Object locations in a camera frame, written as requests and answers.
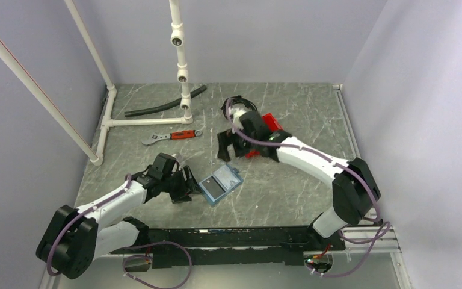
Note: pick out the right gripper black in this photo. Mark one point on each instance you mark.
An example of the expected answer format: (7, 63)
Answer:
(226, 138)

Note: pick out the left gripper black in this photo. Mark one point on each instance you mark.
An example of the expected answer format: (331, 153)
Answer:
(189, 185)

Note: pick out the black credit card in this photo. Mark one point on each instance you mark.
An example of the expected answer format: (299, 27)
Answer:
(213, 188)

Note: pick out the blue card holder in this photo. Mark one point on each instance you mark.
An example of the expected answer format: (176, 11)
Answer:
(228, 177)

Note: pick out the red plastic bin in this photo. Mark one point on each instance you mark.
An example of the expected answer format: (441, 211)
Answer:
(273, 125)

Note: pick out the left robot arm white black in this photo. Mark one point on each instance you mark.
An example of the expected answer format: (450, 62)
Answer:
(75, 237)

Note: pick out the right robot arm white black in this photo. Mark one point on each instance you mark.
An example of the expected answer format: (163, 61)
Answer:
(322, 166)

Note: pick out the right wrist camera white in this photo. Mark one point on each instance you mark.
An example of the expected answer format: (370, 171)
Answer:
(235, 114)

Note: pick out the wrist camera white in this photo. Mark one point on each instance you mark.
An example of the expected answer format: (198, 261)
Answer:
(235, 114)
(179, 158)

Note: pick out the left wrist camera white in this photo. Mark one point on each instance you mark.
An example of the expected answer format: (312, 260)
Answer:
(179, 158)

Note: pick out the red handled adjustable wrench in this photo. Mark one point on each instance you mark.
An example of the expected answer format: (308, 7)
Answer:
(180, 135)

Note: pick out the white PVC pipe frame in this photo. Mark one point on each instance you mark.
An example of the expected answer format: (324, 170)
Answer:
(177, 39)

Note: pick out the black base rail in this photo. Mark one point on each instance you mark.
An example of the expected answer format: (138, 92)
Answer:
(289, 245)

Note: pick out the aluminium rail right side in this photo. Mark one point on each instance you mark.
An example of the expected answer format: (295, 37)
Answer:
(357, 192)

